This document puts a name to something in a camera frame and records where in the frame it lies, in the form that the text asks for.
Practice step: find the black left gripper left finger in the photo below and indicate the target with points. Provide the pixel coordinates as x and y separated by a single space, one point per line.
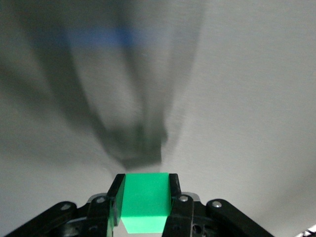
98 214

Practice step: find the green cube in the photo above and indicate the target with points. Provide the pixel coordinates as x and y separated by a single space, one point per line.
145 200

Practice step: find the blue plastic storage bin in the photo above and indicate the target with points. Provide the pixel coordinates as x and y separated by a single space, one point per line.
98 37

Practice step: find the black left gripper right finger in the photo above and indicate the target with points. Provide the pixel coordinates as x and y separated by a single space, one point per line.
184 214

